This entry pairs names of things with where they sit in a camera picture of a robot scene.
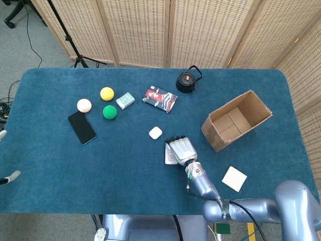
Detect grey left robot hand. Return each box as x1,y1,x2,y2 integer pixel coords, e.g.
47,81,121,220
0,130,22,186

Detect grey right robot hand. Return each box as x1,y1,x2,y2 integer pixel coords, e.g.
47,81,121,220
165,135,199,167

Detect white label card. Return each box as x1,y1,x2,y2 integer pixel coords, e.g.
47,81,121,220
165,142,179,166

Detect white earbuds case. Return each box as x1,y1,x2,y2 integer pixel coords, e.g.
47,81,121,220
148,126,163,140

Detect peach foam ball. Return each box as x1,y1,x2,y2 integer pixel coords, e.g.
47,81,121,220
77,98,92,113

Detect brown cardboard box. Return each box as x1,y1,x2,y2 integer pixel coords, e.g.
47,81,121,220
201,90,273,153

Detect dark red-patterned book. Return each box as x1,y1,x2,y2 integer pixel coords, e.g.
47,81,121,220
141,85,179,114

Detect green foam ball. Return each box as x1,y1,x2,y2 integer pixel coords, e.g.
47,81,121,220
102,105,118,120

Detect yellow foam ball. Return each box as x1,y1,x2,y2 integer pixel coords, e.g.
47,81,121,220
100,86,115,101

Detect pale yellow sticky note pad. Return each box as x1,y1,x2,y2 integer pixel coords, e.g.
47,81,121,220
221,166,248,193

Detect black cast iron teapot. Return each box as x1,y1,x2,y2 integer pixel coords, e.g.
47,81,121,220
175,65,203,94

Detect lavender robot torso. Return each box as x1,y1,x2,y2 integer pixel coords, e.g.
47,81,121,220
94,214,209,241

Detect blue table cloth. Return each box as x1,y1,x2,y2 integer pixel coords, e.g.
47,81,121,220
0,67,319,216

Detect green floor block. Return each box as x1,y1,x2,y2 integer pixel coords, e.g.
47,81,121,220
216,222,231,234

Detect woven wooden folding screen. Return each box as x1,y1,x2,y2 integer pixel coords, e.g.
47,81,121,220
31,0,321,186

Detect black tripod stand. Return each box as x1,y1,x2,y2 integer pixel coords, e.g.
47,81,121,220
47,0,107,68

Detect black office chair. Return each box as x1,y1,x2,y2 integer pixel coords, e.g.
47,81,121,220
4,0,48,29

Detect black floor cable bundle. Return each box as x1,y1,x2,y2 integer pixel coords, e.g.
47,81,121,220
0,80,21,121

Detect black velcro arm strap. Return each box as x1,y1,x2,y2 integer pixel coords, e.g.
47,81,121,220
217,198,231,223

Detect black smartphone blue frame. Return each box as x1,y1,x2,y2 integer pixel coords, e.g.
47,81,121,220
67,110,97,146

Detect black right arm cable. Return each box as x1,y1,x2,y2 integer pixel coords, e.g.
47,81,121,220
187,184,266,241

